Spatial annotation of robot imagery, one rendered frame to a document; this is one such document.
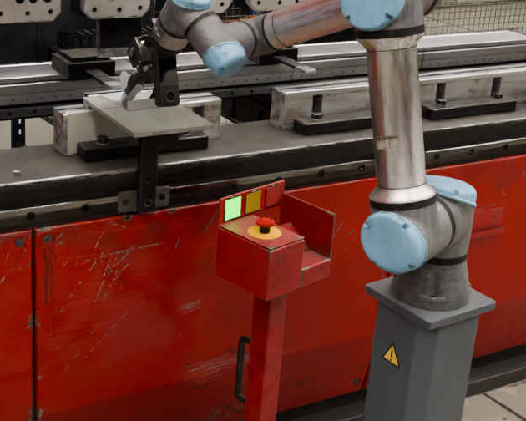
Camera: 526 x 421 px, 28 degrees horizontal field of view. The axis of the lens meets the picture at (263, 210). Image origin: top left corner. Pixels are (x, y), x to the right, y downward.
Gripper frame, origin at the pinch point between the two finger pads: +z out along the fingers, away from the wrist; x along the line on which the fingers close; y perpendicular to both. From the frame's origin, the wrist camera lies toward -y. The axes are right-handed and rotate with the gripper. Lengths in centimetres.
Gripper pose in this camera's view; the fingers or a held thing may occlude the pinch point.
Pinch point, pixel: (139, 102)
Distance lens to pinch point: 225.7
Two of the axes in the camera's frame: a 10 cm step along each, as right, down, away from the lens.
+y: -3.8, -8.6, 3.4
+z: -4.1, 4.8, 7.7
